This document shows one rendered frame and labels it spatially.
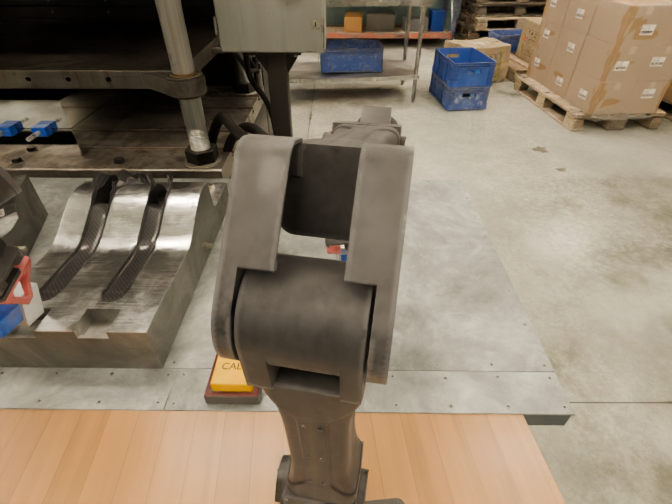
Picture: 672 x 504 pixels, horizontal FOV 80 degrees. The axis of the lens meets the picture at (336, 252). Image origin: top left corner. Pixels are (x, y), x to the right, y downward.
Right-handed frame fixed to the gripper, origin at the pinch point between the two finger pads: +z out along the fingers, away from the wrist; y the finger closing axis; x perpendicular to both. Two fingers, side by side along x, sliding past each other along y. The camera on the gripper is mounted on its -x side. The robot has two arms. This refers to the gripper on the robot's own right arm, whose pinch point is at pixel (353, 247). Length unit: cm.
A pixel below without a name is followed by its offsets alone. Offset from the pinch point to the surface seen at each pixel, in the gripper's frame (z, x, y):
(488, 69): 197, -251, -173
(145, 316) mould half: 1.9, 8.2, 32.7
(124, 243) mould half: 11.5, -9.0, 41.3
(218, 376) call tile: 2.7, 18.0, 21.9
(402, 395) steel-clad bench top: 3.9, 23.2, -5.1
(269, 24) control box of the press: 18, -76, 12
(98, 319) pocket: 5.4, 7.1, 41.2
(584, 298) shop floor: 114, -16, -123
